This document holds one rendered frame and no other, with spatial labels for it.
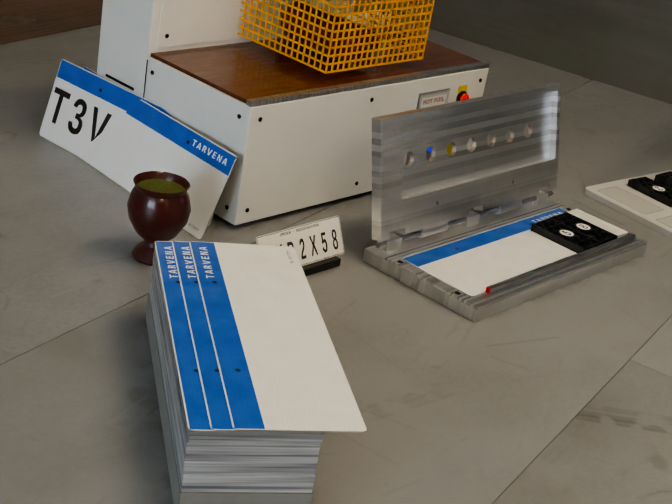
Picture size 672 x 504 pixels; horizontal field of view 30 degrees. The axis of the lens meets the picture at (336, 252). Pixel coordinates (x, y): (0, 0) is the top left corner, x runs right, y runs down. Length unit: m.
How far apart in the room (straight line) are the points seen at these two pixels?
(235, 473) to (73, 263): 0.56
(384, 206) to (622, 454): 0.51
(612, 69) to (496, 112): 2.25
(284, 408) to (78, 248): 0.58
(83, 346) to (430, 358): 0.43
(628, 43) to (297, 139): 2.43
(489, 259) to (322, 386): 0.62
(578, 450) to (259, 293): 0.41
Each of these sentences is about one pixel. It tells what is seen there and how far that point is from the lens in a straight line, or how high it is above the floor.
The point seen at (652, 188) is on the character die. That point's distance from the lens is 2.28.
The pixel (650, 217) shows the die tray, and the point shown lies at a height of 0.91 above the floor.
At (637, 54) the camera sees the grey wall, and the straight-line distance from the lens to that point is 4.16.
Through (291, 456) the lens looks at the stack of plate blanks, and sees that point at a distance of 1.21.
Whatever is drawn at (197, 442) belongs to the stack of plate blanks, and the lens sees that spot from 1.18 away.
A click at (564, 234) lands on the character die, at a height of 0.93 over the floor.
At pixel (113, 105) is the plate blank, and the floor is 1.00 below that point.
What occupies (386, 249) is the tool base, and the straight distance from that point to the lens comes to 1.79.
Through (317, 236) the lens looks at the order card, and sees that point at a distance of 1.74.
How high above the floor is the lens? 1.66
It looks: 25 degrees down
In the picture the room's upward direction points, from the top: 10 degrees clockwise
